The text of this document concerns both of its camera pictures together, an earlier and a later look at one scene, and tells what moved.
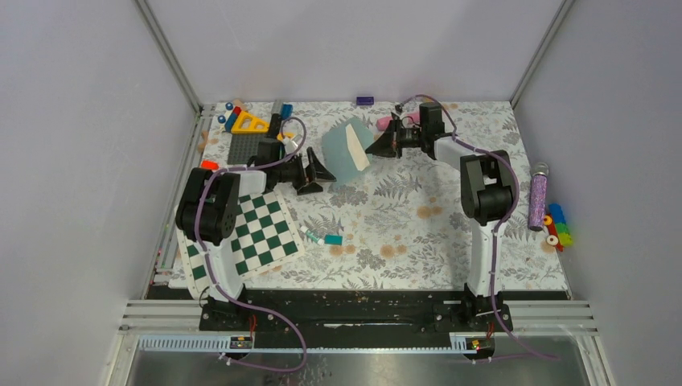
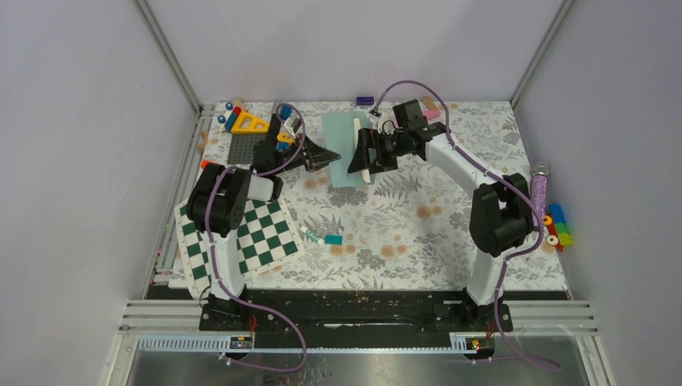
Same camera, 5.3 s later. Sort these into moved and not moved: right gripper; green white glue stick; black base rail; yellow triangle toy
Moved: right gripper
Not moved: yellow triangle toy; green white glue stick; black base rail
